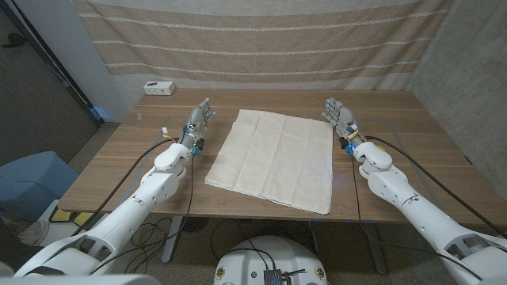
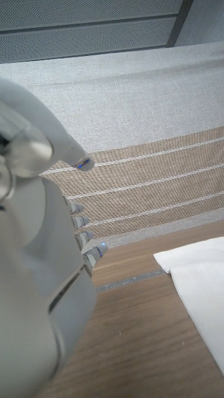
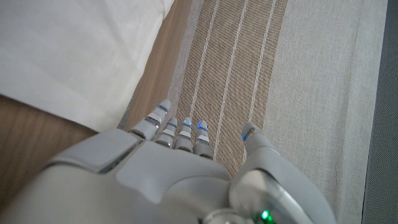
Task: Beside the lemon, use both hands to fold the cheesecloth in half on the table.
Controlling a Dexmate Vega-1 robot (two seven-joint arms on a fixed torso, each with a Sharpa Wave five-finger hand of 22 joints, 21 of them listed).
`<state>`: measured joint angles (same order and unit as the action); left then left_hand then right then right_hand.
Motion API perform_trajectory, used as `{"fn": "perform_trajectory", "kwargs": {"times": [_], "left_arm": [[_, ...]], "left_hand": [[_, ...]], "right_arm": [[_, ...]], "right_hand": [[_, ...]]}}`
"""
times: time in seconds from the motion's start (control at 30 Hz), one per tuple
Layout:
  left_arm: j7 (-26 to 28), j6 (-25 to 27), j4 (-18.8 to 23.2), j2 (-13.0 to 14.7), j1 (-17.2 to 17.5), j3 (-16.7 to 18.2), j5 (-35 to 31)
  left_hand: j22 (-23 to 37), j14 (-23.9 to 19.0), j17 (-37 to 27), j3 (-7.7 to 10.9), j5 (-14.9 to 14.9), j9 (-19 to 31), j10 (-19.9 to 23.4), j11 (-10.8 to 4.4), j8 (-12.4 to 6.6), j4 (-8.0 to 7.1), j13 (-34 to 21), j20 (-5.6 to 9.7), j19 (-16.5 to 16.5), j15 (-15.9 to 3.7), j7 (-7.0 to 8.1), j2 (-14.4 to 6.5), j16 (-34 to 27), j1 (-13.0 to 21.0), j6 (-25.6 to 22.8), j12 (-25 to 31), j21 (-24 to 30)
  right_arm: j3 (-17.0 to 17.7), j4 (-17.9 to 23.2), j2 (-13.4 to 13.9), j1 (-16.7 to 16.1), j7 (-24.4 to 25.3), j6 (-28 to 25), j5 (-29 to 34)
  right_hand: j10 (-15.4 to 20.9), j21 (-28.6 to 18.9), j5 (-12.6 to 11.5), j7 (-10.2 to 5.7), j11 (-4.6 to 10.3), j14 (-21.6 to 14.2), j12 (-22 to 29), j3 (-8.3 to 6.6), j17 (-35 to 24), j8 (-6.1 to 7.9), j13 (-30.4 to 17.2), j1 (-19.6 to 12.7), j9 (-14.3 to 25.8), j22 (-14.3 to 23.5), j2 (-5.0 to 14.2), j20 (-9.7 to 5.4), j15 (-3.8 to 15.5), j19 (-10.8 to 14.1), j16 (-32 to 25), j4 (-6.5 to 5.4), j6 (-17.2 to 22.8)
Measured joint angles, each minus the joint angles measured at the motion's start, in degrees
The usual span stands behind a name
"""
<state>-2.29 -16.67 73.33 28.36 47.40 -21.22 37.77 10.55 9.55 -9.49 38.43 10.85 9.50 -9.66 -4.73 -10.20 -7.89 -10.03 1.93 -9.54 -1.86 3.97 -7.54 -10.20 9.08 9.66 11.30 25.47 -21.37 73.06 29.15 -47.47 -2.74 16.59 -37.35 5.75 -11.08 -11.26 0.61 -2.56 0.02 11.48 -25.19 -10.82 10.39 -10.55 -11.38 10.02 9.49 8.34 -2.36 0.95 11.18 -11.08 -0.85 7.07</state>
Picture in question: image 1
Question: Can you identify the grey table leg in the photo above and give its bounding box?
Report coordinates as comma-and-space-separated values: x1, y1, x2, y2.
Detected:
362, 222, 388, 275
161, 215, 185, 264

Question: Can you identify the white power strip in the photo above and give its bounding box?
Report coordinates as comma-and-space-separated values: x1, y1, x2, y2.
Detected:
143, 81, 177, 97

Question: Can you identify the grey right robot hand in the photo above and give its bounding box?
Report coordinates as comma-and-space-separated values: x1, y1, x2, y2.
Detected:
321, 97, 367, 149

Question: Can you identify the white yellow floor base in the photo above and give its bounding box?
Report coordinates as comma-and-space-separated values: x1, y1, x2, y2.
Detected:
17, 199, 97, 247

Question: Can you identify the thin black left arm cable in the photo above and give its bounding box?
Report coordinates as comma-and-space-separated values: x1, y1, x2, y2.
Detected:
90, 152, 196, 275

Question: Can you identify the black door frame rail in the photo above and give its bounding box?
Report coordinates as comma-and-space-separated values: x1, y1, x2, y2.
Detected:
3, 0, 100, 127

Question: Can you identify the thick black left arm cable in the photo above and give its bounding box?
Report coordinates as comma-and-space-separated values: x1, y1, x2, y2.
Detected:
71, 136, 179, 238

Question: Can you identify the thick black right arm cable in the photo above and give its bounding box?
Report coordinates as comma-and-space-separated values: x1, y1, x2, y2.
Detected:
366, 135, 507, 239

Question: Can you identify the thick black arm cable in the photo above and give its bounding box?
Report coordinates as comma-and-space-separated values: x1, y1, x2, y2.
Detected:
71, 136, 179, 238
366, 135, 507, 239

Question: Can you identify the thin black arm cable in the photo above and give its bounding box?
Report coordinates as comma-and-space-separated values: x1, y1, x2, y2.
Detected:
90, 152, 196, 275
349, 153, 485, 281

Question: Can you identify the cream cheesecloth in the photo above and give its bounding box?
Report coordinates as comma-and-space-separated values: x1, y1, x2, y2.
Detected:
204, 108, 334, 216

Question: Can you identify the white robot torso base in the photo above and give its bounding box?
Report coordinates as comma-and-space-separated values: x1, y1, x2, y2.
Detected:
212, 235, 329, 285

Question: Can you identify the blue upholstered seat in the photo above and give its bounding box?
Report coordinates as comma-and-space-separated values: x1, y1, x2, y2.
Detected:
0, 150, 80, 222

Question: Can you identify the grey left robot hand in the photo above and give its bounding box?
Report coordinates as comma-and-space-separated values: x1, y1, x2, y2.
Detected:
180, 97, 215, 149

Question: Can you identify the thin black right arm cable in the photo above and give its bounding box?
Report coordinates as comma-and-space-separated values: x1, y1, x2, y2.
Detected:
349, 153, 485, 281

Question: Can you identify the beige striped backdrop cloth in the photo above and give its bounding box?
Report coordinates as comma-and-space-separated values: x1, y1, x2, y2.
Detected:
73, 0, 455, 91

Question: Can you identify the small blue object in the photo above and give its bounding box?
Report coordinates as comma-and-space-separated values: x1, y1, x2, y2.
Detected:
90, 105, 111, 122

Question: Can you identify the black floor cable tangle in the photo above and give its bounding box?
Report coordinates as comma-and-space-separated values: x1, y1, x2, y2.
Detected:
124, 216, 187, 274

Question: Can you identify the small grey electronics box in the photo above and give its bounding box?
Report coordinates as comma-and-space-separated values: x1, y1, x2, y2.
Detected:
263, 268, 283, 285

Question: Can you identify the black door handle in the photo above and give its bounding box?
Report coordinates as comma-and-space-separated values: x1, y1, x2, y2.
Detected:
2, 32, 27, 49

